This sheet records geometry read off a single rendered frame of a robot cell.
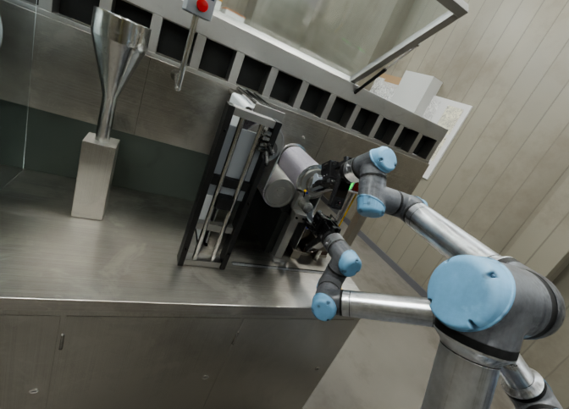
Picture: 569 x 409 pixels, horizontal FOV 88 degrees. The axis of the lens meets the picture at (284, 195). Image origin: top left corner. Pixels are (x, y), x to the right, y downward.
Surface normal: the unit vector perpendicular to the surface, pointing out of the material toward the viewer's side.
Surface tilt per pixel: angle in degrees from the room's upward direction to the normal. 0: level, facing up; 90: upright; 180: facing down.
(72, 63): 90
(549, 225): 90
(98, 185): 90
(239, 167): 90
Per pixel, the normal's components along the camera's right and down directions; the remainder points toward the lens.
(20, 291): 0.38, -0.86
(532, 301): 0.39, -0.17
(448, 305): -0.86, -0.39
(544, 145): -0.83, -0.14
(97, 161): 0.32, 0.47
